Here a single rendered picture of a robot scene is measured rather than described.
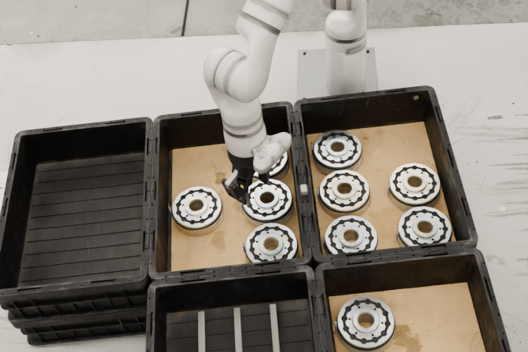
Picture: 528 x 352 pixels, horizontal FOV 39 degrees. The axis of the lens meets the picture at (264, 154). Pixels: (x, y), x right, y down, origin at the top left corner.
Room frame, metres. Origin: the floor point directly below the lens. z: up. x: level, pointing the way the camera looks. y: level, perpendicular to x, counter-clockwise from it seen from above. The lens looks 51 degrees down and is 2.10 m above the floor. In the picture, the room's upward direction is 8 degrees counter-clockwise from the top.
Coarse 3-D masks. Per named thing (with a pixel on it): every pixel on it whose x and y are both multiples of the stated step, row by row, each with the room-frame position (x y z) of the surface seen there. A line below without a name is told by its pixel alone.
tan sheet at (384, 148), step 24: (312, 144) 1.02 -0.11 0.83; (384, 144) 0.99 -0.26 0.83; (408, 144) 0.98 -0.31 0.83; (312, 168) 0.95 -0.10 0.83; (360, 168) 0.94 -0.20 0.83; (384, 168) 0.93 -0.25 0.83; (432, 168) 0.91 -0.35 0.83; (384, 192) 0.87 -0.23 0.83; (360, 216) 0.82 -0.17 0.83; (384, 216) 0.81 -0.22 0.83; (384, 240) 0.75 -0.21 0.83
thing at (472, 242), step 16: (336, 96) 1.06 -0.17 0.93; (352, 96) 1.05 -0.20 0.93; (368, 96) 1.05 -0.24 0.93; (384, 96) 1.04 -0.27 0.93; (432, 96) 1.02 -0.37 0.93; (304, 144) 0.94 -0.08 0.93; (448, 144) 0.89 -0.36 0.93; (304, 160) 0.90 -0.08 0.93; (448, 160) 0.85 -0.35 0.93; (304, 176) 0.86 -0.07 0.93; (464, 192) 0.77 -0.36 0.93; (464, 208) 0.75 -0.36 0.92; (464, 240) 0.67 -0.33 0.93; (320, 256) 0.68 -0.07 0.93; (336, 256) 0.68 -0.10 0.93; (352, 256) 0.67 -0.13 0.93; (368, 256) 0.67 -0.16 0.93
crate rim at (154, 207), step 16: (192, 112) 1.07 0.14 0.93; (208, 112) 1.07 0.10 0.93; (288, 112) 1.03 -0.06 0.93; (304, 208) 0.79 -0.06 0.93; (304, 224) 0.75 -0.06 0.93; (304, 240) 0.72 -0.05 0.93; (304, 256) 0.69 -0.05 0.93; (176, 272) 0.69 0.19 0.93; (192, 272) 0.69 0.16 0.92; (208, 272) 0.68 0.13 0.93; (224, 272) 0.68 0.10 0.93
